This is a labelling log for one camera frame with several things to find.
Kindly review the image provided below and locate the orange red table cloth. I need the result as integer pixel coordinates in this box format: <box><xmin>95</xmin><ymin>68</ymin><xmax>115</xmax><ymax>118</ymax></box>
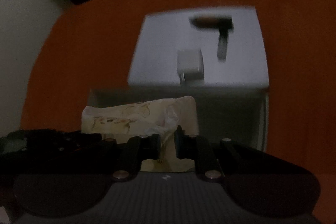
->
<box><xmin>21</xmin><ymin>0</ymin><xmax>335</xmax><ymax>223</ymax></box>

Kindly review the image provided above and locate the cream tissue packet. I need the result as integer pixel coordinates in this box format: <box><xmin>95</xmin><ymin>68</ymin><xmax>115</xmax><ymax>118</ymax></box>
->
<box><xmin>81</xmin><ymin>96</ymin><xmax>199</xmax><ymax>172</ymax></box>

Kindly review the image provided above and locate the white flat box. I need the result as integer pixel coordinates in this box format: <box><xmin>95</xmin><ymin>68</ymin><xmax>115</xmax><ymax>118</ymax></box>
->
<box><xmin>88</xmin><ymin>7</ymin><xmax>269</xmax><ymax>151</ymax></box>

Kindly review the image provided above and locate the small white cube charger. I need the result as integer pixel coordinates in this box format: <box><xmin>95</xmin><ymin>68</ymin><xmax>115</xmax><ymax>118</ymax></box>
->
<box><xmin>177</xmin><ymin>48</ymin><xmax>205</xmax><ymax>85</ymax></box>

